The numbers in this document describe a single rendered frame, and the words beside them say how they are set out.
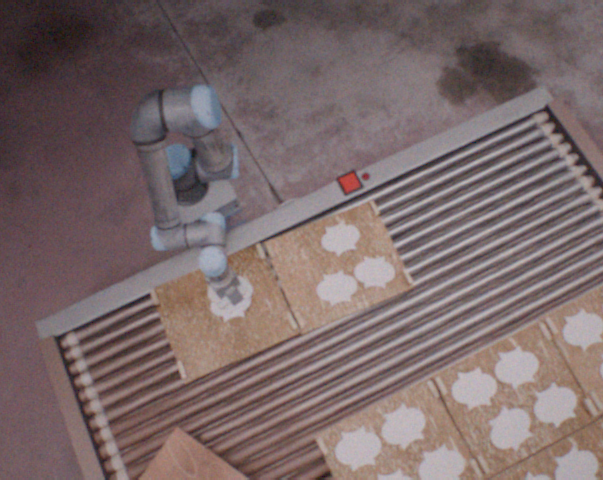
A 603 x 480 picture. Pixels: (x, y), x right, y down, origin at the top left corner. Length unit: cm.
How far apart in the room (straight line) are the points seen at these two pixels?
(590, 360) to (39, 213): 273
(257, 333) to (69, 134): 201
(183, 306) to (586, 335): 134
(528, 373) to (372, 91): 197
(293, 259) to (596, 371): 106
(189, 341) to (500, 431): 104
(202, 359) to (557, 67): 264
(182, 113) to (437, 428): 122
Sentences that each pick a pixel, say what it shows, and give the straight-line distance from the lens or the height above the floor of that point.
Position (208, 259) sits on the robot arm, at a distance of 183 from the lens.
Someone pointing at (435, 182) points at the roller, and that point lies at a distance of 234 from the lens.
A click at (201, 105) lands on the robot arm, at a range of 169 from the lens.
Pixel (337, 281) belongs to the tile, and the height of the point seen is 95.
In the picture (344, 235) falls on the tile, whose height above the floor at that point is 95.
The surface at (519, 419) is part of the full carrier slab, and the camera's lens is 214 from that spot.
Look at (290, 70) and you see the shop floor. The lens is 369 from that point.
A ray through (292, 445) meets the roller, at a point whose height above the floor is 92.
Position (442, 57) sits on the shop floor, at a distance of 378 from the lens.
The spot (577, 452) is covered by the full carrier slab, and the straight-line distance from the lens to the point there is 219.
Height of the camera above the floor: 300
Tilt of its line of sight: 70 degrees down
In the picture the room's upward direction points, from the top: 8 degrees counter-clockwise
